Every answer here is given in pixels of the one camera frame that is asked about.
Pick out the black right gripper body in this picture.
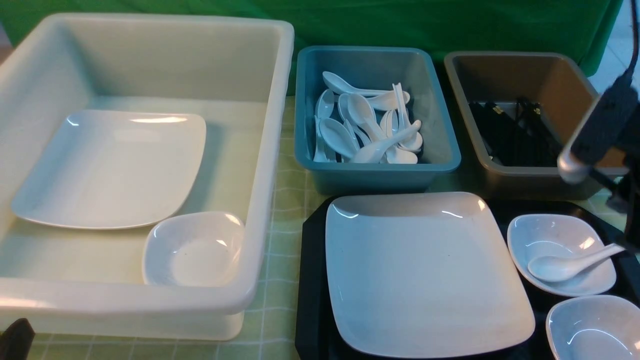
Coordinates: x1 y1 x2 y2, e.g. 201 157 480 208
590 146 640 253

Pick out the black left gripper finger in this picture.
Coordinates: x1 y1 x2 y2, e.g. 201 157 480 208
0 317 35 360

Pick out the small white bowl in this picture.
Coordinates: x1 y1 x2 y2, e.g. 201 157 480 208
507 214 617 297
141 210 245 288
545 294 640 360

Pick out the white soup spoon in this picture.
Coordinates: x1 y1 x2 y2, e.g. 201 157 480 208
527 244 626 283

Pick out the white square rice plate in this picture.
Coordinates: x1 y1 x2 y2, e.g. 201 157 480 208
325 192 536 359

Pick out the white square plate in tub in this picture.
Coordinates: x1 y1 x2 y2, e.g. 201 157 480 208
11 109 207 230

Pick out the large white plastic tub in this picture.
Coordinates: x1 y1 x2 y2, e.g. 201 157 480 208
1 13 294 341

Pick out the pile of black chopsticks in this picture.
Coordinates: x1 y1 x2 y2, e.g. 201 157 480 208
468 96 563 167

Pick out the brown plastic bin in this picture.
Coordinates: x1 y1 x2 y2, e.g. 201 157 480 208
443 51 601 201

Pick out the green backdrop cloth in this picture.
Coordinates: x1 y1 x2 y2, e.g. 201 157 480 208
1 0 621 100

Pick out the small white bowl in tub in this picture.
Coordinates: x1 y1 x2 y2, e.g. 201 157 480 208
141 210 245 288

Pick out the teal plastic bin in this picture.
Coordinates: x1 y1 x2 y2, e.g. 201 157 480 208
294 45 461 196

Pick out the white spoon front diagonal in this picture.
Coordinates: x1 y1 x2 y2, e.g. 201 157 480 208
349 120 422 164

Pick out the green checkered tablecloth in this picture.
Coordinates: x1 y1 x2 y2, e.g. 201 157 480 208
0 97 640 360

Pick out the white spoon left centre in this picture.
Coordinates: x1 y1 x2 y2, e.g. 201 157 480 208
318 118 357 161

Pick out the white spoon top of bin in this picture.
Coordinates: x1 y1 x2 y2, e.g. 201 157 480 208
322 71 391 97

